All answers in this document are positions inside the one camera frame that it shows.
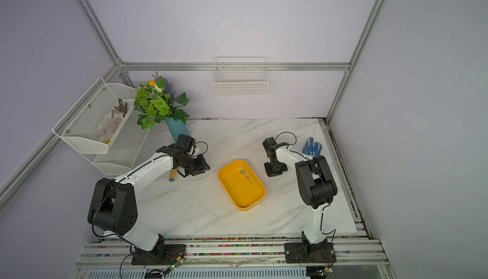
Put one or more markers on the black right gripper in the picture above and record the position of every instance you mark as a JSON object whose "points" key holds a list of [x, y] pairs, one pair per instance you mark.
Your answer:
{"points": [[270, 172]]}

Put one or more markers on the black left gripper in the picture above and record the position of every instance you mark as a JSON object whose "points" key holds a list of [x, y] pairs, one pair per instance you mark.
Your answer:
{"points": [[203, 165]]}

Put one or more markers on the green shovel with yellow handle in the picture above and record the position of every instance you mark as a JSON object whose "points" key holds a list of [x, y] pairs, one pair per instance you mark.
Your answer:
{"points": [[173, 174]]}

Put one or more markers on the yellow plastic storage box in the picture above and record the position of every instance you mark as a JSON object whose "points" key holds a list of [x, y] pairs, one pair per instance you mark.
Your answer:
{"points": [[243, 195]]}

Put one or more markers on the blue dotted work glove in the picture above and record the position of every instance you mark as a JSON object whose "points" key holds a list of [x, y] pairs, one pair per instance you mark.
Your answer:
{"points": [[312, 147]]}

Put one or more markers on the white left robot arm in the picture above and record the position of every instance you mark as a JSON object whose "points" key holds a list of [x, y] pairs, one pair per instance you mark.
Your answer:
{"points": [[114, 202]]}

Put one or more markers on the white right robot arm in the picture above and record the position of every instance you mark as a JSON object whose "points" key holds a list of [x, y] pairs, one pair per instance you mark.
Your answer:
{"points": [[316, 184]]}

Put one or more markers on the screws in yellow box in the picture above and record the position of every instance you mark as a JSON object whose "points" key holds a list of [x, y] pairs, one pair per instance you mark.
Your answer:
{"points": [[244, 173]]}

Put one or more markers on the teal vase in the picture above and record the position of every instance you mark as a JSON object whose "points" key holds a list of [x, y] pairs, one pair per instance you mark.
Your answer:
{"points": [[176, 128]]}

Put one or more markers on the green artificial plant bouquet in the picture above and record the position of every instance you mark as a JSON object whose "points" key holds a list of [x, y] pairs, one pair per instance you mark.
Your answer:
{"points": [[156, 101]]}

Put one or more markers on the brown dried twig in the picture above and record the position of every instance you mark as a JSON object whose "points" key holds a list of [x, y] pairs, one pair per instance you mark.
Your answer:
{"points": [[122, 107]]}

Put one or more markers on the white cloth in shelf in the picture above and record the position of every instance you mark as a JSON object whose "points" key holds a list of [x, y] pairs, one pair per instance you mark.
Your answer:
{"points": [[108, 125]]}

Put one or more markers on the white two-tier mesh shelf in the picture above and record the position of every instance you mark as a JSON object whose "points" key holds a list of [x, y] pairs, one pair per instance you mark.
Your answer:
{"points": [[78, 128]]}

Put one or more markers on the white wire wall basket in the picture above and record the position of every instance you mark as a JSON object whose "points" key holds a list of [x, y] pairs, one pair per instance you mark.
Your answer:
{"points": [[240, 76]]}

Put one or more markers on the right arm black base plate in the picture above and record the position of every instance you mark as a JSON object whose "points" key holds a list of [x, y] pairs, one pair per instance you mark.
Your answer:
{"points": [[305, 251]]}

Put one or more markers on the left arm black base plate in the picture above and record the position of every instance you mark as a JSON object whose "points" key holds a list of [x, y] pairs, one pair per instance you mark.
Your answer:
{"points": [[162, 254]]}

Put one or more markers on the aluminium frame rail structure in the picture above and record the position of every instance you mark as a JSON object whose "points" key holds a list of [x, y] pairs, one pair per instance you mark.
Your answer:
{"points": [[50, 56]]}

